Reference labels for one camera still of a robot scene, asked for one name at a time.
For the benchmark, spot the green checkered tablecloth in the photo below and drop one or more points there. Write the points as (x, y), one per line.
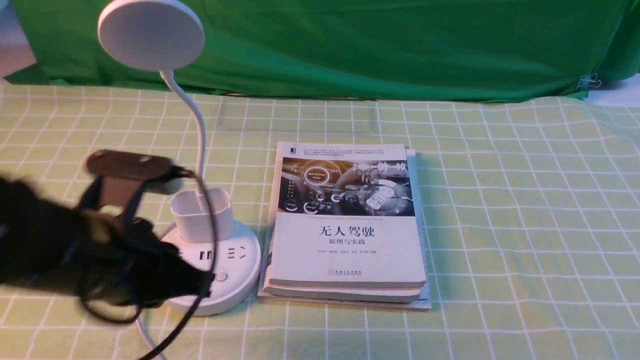
(531, 219)

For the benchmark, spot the metal binder clip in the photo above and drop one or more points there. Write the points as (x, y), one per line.
(588, 82)

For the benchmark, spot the green backdrop cloth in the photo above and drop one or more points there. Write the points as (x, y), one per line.
(494, 51)

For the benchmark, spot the white desk lamp with sockets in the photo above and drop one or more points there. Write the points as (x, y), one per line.
(162, 36)

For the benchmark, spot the thin book under textbook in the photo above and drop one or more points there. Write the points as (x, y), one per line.
(425, 280)

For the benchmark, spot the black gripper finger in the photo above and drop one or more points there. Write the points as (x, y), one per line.
(185, 279)

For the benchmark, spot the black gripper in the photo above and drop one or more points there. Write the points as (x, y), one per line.
(49, 247)

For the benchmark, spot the white self-driving textbook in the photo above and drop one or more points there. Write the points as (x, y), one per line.
(345, 240)

